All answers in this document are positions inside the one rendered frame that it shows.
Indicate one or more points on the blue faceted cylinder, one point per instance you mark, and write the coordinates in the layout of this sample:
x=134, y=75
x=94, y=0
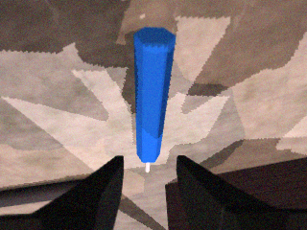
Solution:
x=153, y=59

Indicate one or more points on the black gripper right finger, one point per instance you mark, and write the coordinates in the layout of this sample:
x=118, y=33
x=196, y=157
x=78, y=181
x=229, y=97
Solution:
x=211, y=203

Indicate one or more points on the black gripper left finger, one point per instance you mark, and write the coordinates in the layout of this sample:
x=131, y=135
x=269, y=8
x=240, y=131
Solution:
x=93, y=204

